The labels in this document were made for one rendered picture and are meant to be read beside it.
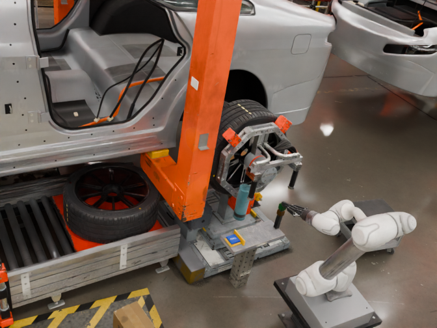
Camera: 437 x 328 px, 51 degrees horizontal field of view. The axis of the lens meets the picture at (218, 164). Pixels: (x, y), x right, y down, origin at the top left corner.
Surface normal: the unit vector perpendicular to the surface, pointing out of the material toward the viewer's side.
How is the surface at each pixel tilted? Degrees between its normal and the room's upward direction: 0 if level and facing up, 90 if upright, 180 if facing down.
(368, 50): 89
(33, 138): 92
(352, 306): 3
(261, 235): 0
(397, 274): 0
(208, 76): 90
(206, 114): 90
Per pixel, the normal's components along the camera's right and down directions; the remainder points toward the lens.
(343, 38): -0.86, 0.13
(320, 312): 0.17, -0.79
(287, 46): 0.52, 0.54
